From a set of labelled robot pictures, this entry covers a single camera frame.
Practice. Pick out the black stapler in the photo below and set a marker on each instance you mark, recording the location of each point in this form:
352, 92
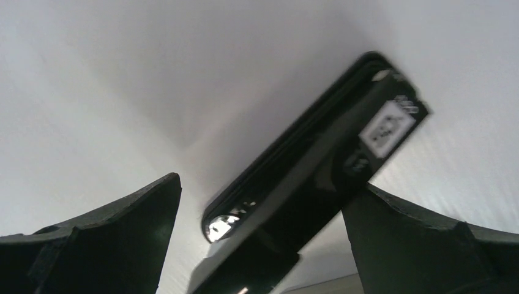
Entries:
258, 224

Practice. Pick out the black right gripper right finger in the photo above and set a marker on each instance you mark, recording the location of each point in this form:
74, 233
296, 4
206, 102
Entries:
401, 247

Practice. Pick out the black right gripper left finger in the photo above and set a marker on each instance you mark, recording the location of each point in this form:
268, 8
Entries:
119, 247

